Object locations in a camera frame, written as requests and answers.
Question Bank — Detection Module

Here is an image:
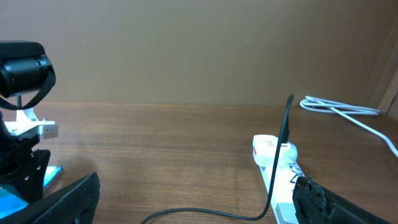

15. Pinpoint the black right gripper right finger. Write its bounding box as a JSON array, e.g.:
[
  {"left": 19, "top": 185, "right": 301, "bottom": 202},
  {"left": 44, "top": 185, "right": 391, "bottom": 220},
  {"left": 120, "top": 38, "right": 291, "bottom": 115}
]
[{"left": 293, "top": 176, "right": 389, "bottom": 224}]

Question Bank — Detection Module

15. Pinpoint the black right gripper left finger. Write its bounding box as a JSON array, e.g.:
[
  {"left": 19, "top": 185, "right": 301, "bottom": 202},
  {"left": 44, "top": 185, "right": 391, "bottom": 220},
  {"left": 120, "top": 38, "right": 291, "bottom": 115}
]
[{"left": 1, "top": 172, "right": 100, "bottom": 224}]

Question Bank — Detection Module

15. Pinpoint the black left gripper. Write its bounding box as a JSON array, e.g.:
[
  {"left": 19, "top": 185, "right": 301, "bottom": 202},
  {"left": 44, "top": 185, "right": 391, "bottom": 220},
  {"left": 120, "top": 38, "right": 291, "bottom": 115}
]
[{"left": 0, "top": 111, "right": 52, "bottom": 205}]

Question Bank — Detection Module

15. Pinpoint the smartphone with cyan screen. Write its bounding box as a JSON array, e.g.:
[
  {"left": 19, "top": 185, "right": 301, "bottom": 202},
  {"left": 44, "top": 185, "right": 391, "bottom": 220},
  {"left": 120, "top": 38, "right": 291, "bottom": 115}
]
[{"left": 1, "top": 166, "right": 63, "bottom": 218}]

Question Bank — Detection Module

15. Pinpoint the black charging cable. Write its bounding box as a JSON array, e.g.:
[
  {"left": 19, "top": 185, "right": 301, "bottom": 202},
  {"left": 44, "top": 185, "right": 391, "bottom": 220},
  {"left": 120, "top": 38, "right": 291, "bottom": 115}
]
[{"left": 141, "top": 94, "right": 295, "bottom": 224}]

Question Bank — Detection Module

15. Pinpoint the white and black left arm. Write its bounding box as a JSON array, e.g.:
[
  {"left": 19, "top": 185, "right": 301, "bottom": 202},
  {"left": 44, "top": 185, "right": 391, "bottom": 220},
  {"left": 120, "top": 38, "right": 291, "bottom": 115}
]
[{"left": 1, "top": 41, "right": 58, "bottom": 203}]

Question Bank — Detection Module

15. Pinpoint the white charger adapter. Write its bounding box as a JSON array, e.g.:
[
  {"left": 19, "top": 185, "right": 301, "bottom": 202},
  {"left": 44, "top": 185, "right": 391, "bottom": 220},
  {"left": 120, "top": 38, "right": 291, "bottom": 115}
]
[{"left": 252, "top": 134, "right": 298, "bottom": 167}]

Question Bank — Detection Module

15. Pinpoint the white power strip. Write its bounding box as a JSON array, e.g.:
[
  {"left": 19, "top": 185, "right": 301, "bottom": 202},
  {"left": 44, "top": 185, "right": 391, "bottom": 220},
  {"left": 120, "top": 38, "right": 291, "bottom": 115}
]
[{"left": 271, "top": 162, "right": 304, "bottom": 224}]

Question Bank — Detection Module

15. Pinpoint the white power strip cord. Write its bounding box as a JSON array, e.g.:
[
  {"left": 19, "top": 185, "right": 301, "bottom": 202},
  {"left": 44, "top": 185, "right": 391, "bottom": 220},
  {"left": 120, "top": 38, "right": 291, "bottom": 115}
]
[{"left": 299, "top": 95, "right": 398, "bottom": 158}]

